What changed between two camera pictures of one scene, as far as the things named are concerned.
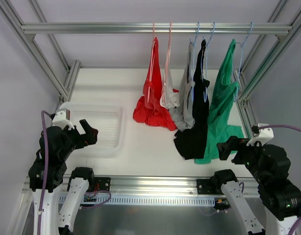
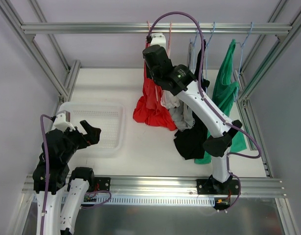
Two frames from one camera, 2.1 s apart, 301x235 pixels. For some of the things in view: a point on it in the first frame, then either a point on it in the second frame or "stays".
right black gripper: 237,148 -> 150,51
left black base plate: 104,183 stays
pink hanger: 150,63 -> 149,27
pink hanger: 166,65 stays
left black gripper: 78,135 stays
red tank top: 149,109 stays
